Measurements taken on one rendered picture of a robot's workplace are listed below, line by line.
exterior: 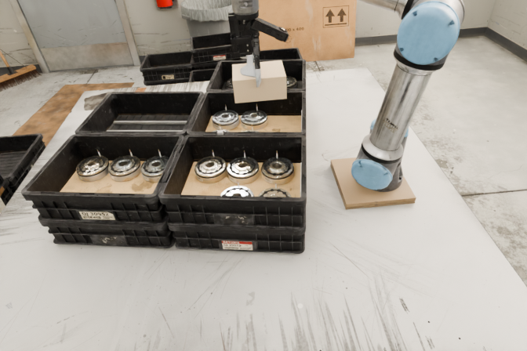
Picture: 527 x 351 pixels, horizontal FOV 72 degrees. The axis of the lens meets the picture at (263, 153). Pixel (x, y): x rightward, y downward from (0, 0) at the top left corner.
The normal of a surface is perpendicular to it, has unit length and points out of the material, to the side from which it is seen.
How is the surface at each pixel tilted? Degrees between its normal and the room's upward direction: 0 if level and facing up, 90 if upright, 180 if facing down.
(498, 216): 0
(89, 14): 90
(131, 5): 90
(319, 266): 0
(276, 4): 80
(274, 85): 90
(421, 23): 84
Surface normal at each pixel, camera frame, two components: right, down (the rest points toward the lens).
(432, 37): -0.47, 0.46
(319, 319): -0.06, -0.79
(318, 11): 0.05, 0.44
